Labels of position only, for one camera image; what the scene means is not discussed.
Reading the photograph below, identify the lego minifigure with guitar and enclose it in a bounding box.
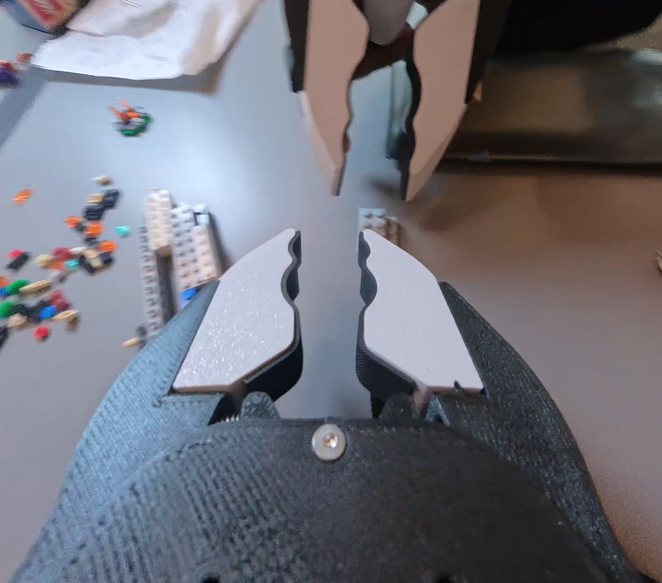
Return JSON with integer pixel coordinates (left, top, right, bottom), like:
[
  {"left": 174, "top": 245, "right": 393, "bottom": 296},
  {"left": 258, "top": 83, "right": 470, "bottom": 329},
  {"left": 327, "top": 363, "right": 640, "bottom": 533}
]
[{"left": 0, "top": 53, "right": 33, "bottom": 89}]

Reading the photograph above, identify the grey lego model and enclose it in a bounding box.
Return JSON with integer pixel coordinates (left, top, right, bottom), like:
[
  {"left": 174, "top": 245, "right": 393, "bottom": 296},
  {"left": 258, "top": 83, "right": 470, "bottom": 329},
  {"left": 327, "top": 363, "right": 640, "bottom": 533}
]
[{"left": 123, "top": 189, "right": 223, "bottom": 348}]

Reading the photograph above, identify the black lego plate assembly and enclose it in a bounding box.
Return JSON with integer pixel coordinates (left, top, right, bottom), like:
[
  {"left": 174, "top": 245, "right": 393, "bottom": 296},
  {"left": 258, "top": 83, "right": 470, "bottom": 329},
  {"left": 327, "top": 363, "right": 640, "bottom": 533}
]
[{"left": 83, "top": 187, "right": 121, "bottom": 222}]

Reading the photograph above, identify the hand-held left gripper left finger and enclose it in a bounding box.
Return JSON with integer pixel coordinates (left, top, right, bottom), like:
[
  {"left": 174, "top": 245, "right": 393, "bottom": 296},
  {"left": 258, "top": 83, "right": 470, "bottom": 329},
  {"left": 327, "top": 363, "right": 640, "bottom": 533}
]
[{"left": 171, "top": 229, "right": 303, "bottom": 395}]

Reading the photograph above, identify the pile of loose lego pieces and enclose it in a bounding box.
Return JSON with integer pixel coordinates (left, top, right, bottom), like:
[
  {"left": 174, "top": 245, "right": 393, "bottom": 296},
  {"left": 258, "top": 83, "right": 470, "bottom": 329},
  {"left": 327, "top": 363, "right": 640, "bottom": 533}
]
[{"left": 0, "top": 213, "right": 120, "bottom": 342}]

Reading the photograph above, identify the lego campfire on green plate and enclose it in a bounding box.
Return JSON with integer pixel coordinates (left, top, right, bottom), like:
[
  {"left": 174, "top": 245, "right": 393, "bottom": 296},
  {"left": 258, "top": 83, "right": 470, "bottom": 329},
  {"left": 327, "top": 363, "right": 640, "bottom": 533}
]
[{"left": 109, "top": 100, "right": 153, "bottom": 136}]

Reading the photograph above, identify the dark rectangular pad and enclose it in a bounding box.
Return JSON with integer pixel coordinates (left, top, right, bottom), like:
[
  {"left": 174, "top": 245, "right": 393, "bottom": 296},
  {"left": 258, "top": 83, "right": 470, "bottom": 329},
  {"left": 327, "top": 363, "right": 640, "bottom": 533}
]
[{"left": 387, "top": 48, "right": 662, "bottom": 165}]

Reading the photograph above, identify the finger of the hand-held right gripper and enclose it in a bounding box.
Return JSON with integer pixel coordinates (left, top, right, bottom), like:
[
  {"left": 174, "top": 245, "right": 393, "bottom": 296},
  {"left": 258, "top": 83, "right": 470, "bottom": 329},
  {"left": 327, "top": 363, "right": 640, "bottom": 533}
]
[
  {"left": 401, "top": 0, "right": 482, "bottom": 202},
  {"left": 299, "top": 0, "right": 370, "bottom": 196}
]

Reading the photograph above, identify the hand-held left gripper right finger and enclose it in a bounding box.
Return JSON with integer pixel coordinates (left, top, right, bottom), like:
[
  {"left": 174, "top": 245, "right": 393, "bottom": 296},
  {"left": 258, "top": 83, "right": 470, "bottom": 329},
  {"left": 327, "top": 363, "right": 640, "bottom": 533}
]
[{"left": 357, "top": 230, "right": 485, "bottom": 395}]

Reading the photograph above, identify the white printed paper bag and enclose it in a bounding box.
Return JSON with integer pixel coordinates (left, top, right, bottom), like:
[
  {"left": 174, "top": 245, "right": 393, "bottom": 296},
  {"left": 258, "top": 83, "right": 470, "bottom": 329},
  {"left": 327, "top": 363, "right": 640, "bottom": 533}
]
[{"left": 31, "top": 0, "right": 273, "bottom": 81}]

